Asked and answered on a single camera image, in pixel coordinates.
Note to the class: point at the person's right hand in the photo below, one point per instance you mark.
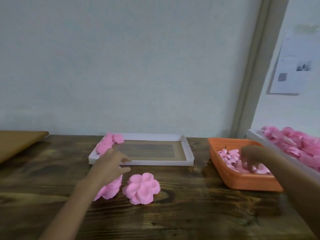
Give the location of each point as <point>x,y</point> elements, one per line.
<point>255,154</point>

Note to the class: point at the person's left hand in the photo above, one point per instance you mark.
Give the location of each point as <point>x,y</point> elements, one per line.
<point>106,169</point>

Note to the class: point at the stack of pink petals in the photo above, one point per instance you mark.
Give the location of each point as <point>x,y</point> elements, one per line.
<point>141,188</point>
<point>110,190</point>

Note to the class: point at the pink rose buds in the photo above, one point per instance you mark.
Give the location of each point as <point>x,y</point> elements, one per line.
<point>231,158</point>

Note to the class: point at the group of finished pink roses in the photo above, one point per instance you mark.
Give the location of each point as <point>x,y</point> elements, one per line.
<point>106,143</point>

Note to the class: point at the pile of pink petals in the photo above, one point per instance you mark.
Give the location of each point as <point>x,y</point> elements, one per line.
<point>297,142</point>

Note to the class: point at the white shallow tray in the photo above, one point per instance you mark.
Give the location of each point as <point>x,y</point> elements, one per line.
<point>150,150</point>

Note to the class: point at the orange plastic basket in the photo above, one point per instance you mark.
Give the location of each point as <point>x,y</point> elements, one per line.
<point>245,181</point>

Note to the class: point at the white paper notice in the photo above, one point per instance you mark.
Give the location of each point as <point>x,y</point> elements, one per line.
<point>295,62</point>

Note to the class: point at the grey door frame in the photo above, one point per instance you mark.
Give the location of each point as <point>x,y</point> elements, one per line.
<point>257,67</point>

